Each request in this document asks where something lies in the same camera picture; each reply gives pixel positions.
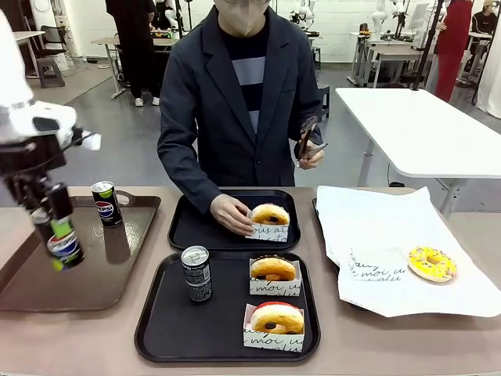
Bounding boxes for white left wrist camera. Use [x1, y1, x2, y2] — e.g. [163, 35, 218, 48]
[75, 132, 103, 152]

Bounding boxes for glazed donut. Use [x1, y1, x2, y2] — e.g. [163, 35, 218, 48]
[250, 203, 291, 226]

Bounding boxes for dark brown serving tongs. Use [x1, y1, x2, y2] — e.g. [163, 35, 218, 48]
[295, 115, 330, 162]

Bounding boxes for person in red dress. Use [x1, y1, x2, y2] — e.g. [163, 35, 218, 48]
[433, 0, 475, 103]

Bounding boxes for brown tray with handles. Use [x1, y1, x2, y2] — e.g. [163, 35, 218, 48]
[0, 190, 163, 313]

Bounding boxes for black chair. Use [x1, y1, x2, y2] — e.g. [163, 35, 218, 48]
[38, 23, 68, 60]

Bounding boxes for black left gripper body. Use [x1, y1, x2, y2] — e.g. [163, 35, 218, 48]
[0, 134, 68, 212]

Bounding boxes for wooden desk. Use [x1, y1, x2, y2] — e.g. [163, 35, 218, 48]
[13, 30, 46, 79]

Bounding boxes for seated person with cap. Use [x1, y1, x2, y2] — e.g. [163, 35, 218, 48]
[467, 0, 501, 75]

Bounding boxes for person's left forearm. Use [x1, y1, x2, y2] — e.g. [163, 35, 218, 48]
[291, 113, 324, 150]

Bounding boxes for grey plastic stool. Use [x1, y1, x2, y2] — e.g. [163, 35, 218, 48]
[36, 56, 67, 89]

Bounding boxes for white paper sheet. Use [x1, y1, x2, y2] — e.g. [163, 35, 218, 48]
[315, 185, 501, 319]

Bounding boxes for person in black clothes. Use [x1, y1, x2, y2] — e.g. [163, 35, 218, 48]
[104, 0, 162, 108]

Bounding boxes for grey background work table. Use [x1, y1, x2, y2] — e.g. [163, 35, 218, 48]
[91, 35, 175, 99]

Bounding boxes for person's left hand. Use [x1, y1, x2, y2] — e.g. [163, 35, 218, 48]
[295, 141, 326, 172]

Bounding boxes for person in dark blazer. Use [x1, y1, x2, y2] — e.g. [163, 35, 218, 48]
[157, 0, 326, 215]

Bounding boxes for person's right hand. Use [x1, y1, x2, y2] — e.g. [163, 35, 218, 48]
[209, 193, 255, 237]

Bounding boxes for black square tray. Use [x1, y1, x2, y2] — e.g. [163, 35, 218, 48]
[168, 188, 301, 252]
[133, 251, 323, 363]

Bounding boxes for black tripod pole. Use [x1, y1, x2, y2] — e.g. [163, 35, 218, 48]
[412, 0, 448, 91]

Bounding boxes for dark stool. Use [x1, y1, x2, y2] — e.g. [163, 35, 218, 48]
[317, 84, 331, 121]

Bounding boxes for yellow sprinkled donut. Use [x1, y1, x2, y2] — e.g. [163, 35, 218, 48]
[407, 245, 459, 284]

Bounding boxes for white table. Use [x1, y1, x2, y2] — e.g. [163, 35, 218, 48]
[335, 86, 501, 221]

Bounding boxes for red topped donut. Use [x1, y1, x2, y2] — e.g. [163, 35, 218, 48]
[250, 301, 305, 335]

